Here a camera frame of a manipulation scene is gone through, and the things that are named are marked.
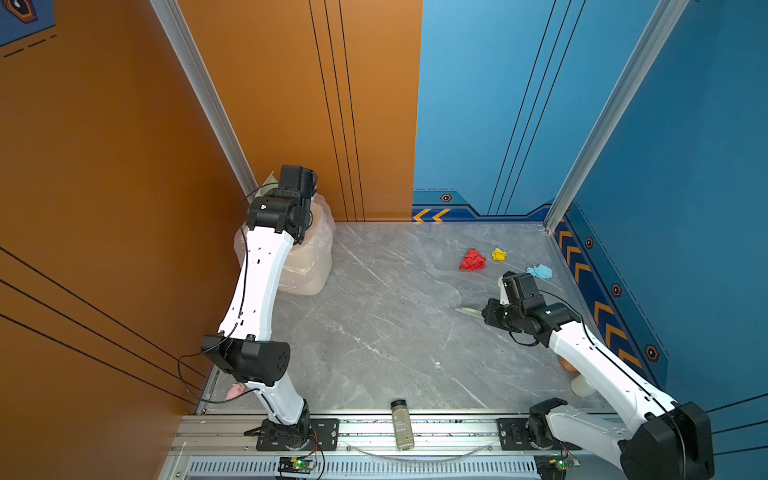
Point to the trash bin with plastic bag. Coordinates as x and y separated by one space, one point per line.
308 264

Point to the large red paper scrap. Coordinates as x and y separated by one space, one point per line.
473 261

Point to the yellow paper scrap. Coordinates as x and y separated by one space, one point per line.
499 255

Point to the aluminium corner post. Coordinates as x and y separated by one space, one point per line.
177 31
654 36

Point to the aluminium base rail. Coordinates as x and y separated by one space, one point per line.
436 433

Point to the green circuit board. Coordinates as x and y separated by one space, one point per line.
556 467
296 467

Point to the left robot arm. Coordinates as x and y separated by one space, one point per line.
243 347

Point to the left green circuit board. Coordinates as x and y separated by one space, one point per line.
296 467

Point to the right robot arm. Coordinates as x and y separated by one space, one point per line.
659 437

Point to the glass jar black lid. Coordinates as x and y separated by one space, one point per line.
401 421

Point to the aluminium corner post left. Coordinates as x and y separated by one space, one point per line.
177 31

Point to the light blue paper scrap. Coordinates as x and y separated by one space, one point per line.
540 271

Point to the pink pig toy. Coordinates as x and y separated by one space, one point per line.
235 391

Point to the right green circuit board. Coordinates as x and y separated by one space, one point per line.
556 467

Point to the white bottle green cap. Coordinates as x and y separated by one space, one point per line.
581 386

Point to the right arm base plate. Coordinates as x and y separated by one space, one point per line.
514 436

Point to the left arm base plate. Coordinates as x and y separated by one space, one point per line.
324 433

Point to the aluminium corner post right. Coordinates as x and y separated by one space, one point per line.
654 36

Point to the white cable duct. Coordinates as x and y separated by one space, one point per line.
358 467

